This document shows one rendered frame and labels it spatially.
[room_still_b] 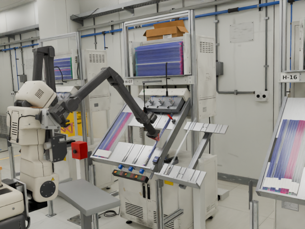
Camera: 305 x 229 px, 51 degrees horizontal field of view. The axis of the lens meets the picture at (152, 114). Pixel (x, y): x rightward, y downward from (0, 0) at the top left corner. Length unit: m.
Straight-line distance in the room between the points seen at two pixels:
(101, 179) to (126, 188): 0.99
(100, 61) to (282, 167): 2.53
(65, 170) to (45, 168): 1.66
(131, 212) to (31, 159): 1.31
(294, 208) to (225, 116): 2.11
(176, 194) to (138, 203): 0.46
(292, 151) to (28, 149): 1.56
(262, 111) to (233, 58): 0.73
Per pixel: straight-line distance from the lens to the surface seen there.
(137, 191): 2.93
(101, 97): 3.84
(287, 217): 2.29
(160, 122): 2.61
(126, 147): 2.62
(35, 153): 2.06
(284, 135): 2.10
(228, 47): 4.08
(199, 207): 2.30
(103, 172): 3.97
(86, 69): 3.71
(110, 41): 5.34
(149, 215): 2.93
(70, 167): 3.64
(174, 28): 3.10
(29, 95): 1.99
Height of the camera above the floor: 1.39
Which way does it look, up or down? 7 degrees down
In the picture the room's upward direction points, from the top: 2 degrees counter-clockwise
